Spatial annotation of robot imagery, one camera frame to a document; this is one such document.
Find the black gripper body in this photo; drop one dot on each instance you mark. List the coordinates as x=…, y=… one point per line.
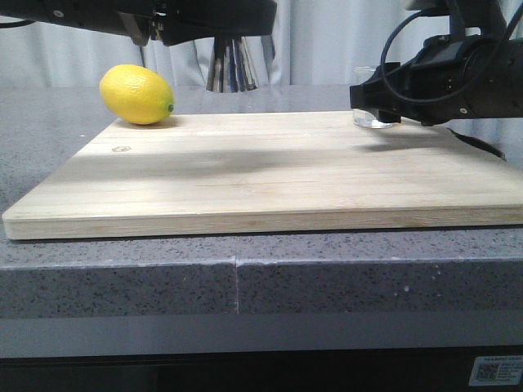
x=132, y=19
x=490, y=86

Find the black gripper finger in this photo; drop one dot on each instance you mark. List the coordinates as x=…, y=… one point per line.
x=372, y=96
x=184, y=21

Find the small glass beaker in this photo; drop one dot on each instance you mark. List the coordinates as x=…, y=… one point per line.
x=361, y=117

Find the steel double jigger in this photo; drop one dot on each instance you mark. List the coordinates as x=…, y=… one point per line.
x=230, y=69

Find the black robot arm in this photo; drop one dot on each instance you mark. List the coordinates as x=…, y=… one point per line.
x=467, y=19
x=67, y=13

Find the yellow lemon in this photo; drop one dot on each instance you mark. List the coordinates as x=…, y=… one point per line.
x=136, y=94

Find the grey curtain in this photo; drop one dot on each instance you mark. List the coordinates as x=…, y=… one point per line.
x=312, y=43

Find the wooden cutting board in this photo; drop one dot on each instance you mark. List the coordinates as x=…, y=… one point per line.
x=270, y=172

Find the white QR code label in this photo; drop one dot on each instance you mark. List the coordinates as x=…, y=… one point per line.
x=496, y=371

